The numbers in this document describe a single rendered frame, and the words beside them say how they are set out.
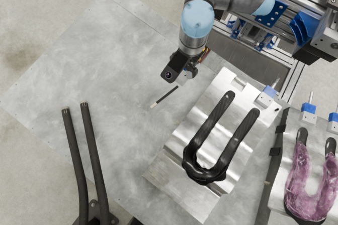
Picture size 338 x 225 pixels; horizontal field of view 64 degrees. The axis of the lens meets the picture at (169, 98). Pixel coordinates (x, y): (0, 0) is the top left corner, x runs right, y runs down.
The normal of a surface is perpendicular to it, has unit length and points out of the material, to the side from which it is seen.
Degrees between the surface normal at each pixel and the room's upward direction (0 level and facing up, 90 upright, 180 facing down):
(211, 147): 25
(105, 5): 0
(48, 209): 0
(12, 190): 0
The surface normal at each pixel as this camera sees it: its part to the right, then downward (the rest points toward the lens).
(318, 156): 0.19, -0.66
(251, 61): 0.04, -0.25
